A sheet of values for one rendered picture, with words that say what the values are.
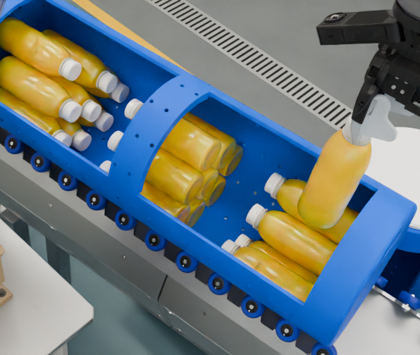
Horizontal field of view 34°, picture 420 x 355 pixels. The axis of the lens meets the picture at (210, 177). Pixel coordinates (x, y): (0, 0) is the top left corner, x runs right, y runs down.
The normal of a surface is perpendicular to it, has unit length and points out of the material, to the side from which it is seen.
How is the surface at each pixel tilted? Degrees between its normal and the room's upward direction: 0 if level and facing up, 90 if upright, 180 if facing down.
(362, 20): 32
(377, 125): 83
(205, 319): 70
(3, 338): 0
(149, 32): 0
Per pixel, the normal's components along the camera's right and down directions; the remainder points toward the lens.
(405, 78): -0.58, 0.57
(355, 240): -0.14, -0.34
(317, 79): 0.12, -0.65
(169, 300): -0.51, 0.32
